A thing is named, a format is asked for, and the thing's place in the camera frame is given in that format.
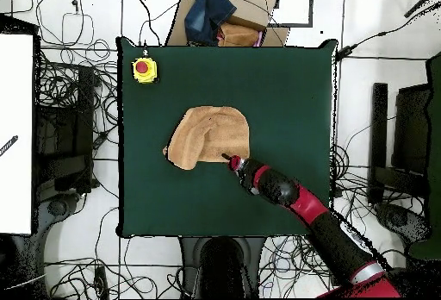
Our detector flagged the tan terry towel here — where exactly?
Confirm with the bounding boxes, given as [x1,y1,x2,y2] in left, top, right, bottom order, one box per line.
[162,105,252,172]

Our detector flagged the black flat bar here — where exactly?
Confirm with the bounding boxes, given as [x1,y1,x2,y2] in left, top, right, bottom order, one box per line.
[367,82,389,207]

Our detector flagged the black flat board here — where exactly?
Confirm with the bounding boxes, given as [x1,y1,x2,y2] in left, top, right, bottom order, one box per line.
[391,83,432,178]

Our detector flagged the white flat panel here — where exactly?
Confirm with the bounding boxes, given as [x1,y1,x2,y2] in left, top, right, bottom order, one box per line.
[0,33,34,235]

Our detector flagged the yellow emergency stop button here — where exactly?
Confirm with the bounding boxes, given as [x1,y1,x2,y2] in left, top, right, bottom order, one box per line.
[131,57,159,84]

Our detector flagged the folded orange cloth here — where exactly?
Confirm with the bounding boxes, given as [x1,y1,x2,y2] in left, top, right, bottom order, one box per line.
[216,22,264,48]

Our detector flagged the blue jeans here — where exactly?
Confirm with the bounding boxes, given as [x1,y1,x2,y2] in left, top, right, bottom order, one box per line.
[183,0,238,47]

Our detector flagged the brown cardboard box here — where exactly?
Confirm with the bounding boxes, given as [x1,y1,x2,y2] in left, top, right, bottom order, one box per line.
[165,0,291,48]

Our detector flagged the black floor stand base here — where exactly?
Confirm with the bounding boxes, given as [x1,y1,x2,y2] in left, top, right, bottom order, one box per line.
[374,202,432,247]

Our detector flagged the small black power strip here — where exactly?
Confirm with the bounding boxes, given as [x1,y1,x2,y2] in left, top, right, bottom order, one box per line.
[93,266,110,300]

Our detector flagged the grey floor stand base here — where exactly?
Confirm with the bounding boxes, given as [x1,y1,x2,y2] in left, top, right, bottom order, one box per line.
[35,191,84,243]

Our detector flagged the black ribbed rod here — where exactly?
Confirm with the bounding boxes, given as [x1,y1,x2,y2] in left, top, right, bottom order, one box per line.
[0,134,19,159]

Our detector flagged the black thin rod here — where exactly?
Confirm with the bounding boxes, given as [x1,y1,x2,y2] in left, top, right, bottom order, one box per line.
[403,0,441,19]

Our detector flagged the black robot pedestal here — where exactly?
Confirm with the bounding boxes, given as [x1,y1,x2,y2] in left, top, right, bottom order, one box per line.
[177,236,268,299]

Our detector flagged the black floor cable tangle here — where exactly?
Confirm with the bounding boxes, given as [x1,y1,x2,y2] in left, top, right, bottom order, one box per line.
[258,142,430,298]
[35,39,121,166]
[43,237,185,300]

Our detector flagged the black power adapter with cable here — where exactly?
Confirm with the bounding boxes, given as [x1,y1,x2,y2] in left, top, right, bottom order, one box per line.
[334,1,441,64]

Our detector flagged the black square frame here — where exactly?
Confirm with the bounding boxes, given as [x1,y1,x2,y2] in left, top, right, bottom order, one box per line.
[263,0,314,28]

